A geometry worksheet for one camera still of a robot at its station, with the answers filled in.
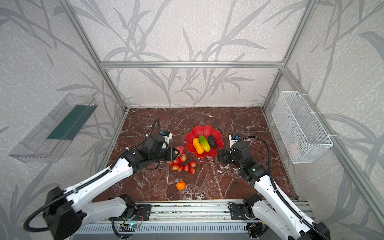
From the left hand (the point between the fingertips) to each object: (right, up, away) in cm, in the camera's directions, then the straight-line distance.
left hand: (180, 148), depth 78 cm
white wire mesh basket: (+53, +7, -18) cm, 56 cm away
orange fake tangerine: (0, -20, +1) cm, 20 cm away
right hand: (+24, +1, +3) cm, 24 cm away
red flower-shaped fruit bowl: (+14, +7, +25) cm, 30 cm away
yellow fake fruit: (+10, -3, +16) cm, 19 cm away
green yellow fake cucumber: (+13, 0, +18) cm, 22 cm away
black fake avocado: (+18, +1, +20) cm, 27 cm away
